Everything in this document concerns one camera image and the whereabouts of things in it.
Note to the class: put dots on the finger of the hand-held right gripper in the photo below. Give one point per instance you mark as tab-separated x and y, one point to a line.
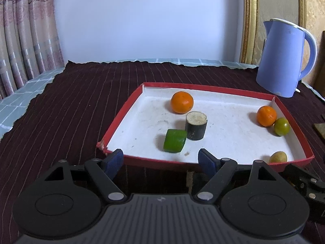
304	180

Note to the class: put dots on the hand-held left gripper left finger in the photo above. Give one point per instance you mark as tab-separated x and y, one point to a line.
114	161

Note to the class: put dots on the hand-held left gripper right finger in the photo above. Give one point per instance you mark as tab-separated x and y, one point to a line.
205	161

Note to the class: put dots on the red cardboard tray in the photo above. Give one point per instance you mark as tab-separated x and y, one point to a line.
228	137

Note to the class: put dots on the dark sugarcane piece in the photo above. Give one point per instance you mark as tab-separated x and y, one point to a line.
195	129

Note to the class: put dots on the small yellow fruit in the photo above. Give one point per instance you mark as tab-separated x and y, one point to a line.
278	157

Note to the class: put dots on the green cut fruit piece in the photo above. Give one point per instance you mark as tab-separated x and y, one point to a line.
174	141

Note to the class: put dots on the large orange tangerine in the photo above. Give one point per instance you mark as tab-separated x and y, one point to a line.
182	102

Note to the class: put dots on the small orange tangerine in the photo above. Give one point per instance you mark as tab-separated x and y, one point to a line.
266	116

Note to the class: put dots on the green round citrus fruit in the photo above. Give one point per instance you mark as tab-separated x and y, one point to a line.
281	127

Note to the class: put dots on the dark maroon striped cloth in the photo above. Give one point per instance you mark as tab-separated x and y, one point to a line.
76	106

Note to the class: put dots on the blue electric kettle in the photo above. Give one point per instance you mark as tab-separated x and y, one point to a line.
279	61

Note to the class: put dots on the wooden headboard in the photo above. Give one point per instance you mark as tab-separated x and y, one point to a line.
323	56

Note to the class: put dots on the pink patterned curtain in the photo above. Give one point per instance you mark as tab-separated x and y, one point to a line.
28	35

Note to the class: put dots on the gold ornate frame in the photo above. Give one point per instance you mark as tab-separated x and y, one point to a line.
250	17

